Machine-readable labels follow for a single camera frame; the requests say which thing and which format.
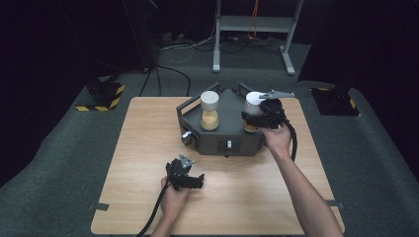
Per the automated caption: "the grey lid spice jar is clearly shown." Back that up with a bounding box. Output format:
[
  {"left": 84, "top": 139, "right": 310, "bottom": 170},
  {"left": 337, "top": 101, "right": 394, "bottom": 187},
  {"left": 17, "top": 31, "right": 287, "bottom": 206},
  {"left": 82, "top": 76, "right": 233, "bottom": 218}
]
[{"left": 200, "top": 90, "right": 220, "bottom": 131}]

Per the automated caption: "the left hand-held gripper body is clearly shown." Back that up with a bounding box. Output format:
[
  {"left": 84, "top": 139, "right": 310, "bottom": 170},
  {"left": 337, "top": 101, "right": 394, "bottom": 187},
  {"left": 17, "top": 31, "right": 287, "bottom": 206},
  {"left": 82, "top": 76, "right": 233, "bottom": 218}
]
[{"left": 165, "top": 153, "right": 196, "bottom": 192}]

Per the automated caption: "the orange cable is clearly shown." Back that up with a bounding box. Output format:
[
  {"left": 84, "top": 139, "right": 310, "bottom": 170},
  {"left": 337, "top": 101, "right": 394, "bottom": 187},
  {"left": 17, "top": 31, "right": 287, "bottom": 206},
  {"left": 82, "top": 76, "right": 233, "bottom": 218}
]
[{"left": 248, "top": 0, "right": 260, "bottom": 40}]

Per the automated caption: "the black yellow striped base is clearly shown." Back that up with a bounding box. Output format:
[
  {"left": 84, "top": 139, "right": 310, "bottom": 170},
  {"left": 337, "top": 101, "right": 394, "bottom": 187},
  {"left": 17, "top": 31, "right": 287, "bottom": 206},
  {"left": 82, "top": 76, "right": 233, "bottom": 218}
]
[
  {"left": 75, "top": 82, "right": 126, "bottom": 113},
  {"left": 309, "top": 86, "right": 361, "bottom": 118}
]

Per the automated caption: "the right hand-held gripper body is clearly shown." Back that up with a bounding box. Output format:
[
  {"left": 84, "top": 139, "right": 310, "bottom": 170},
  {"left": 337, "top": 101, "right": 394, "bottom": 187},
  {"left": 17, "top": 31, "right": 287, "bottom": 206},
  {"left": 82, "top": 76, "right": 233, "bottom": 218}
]
[{"left": 259, "top": 90, "right": 295, "bottom": 129}]

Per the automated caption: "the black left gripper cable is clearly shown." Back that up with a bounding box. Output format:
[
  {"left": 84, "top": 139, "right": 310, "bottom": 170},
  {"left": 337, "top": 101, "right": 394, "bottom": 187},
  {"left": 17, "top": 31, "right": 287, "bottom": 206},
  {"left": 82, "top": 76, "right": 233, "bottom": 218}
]
[{"left": 135, "top": 182, "right": 173, "bottom": 237}]

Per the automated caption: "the white floor cable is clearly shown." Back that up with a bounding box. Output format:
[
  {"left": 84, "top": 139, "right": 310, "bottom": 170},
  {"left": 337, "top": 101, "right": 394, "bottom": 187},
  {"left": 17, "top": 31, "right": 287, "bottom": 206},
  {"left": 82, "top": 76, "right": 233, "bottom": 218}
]
[{"left": 160, "top": 19, "right": 218, "bottom": 64}]

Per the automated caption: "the white lid spice jar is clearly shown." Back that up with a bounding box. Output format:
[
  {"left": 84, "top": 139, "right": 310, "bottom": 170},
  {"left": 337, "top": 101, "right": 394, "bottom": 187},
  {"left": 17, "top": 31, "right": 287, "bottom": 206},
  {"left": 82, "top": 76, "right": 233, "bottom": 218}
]
[{"left": 243, "top": 91, "right": 265, "bottom": 133}]

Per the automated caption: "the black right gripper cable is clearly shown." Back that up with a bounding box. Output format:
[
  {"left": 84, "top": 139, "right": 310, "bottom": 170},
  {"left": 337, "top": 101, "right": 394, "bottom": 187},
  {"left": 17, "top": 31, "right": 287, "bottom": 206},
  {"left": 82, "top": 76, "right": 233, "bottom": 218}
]
[{"left": 282, "top": 118, "right": 299, "bottom": 163}]

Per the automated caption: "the grey metal stand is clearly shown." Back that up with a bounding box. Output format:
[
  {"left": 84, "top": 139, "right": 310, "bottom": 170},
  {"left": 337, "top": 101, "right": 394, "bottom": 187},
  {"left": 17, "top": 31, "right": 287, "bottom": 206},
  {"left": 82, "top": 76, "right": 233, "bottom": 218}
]
[{"left": 211, "top": 0, "right": 304, "bottom": 76}]

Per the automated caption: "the dark grey corner rack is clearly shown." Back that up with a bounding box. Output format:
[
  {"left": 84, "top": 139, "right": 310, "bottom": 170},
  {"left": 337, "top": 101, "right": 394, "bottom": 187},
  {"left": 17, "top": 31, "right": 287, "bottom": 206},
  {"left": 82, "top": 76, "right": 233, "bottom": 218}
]
[{"left": 176, "top": 82, "right": 287, "bottom": 158}]

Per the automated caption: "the black floor cable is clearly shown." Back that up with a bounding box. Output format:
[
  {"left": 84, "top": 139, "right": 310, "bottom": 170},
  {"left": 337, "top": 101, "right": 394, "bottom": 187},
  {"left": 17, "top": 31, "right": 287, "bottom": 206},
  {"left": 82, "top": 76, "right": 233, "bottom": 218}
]
[{"left": 137, "top": 63, "right": 192, "bottom": 98}]

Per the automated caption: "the person's right hand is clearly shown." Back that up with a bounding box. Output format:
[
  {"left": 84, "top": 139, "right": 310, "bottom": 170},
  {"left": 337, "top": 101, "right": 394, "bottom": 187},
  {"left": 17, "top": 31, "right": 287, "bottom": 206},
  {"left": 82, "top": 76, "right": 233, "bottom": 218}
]
[{"left": 261, "top": 122, "right": 294, "bottom": 156}]

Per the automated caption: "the person's left hand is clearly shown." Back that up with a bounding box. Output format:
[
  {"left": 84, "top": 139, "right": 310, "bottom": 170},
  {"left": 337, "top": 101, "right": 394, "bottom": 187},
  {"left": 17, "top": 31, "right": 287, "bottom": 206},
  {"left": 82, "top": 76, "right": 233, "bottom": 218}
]
[{"left": 160, "top": 177, "right": 192, "bottom": 219}]

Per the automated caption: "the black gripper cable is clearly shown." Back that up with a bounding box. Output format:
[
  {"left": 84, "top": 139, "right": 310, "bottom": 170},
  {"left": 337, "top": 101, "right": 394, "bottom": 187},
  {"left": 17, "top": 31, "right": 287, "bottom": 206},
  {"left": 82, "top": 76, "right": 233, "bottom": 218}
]
[
  {"left": 135, "top": 182, "right": 173, "bottom": 237},
  {"left": 282, "top": 118, "right": 299, "bottom": 163}
]

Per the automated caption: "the grey tape strip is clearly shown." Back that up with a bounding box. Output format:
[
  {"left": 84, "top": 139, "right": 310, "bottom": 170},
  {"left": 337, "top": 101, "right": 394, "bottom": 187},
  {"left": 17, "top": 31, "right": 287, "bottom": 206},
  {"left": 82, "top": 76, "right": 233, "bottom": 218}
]
[
  {"left": 325, "top": 199, "right": 346, "bottom": 210},
  {"left": 88, "top": 201, "right": 110, "bottom": 212}
]

